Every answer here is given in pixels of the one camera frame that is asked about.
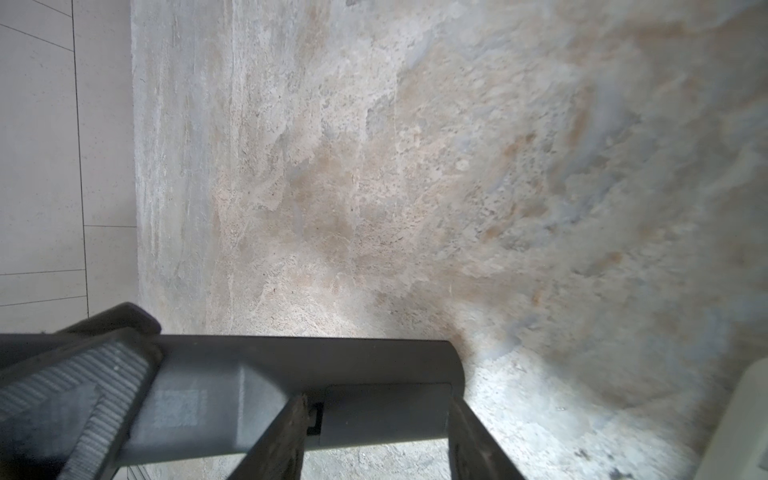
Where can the black remote control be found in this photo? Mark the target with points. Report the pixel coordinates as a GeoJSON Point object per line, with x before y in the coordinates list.
{"type": "Point", "coordinates": [217, 395]}

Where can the white remote control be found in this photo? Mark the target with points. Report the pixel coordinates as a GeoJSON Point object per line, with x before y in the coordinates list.
{"type": "Point", "coordinates": [738, 448]}

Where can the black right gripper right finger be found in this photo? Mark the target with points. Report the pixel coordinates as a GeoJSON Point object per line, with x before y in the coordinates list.
{"type": "Point", "coordinates": [473, 452]}

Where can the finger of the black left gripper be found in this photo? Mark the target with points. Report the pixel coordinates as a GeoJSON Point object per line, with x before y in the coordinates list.
{"type": "Point", "coordinates": [65, 413]}
{"type": "Point", "coordinates": [124, 315]}

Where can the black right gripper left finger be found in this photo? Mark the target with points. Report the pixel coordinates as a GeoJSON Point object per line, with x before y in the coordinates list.
{"type": "Point", "coordinates": [279, 452]}

